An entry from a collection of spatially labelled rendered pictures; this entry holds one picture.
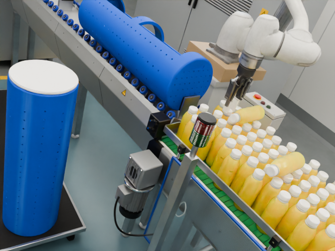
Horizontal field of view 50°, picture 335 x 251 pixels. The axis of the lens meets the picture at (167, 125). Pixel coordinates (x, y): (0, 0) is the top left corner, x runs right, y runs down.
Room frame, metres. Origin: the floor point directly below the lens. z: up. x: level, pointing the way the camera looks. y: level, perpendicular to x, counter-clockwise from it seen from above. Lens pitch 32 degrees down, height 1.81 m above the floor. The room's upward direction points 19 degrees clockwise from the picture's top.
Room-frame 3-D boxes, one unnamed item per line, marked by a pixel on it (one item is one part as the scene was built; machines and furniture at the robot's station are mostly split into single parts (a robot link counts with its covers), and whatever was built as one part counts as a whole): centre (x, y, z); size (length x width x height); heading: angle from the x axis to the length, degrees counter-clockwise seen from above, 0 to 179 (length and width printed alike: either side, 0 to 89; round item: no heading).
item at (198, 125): (0.99, -0.11, 1.23); 0.06 x 0.06 x 0.04
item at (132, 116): (2.21, 0.72, 0.79); 2.17 x 0.29 x 0.34; 49
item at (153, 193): (1.61, -0.06, 0.31); 0.06 x 0.06 x 0.63; 49
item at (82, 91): (2.26, 0.68, 0.31); 0.06 x 0.06 x 0.63; 49
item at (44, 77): (1.29, 0.56, 1.03); 0.28 x 0.28 x 0.01
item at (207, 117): (0.99, -0.11, 1.18); 0.06 x 0.06 x 0.16
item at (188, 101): (1.51, -0.06, 0.99); 0.10 x 0.02 x 0.12; 139
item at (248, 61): (1.44, -0.24, 1.33); 0.09 x 0.09 x 0.06
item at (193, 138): (0.99, -0.11, 1.18); 0.06 x 0.06 x 0.05
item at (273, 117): (1.59, -0.41, 1.05); 0.20 x 0.10 x 0.10; 49
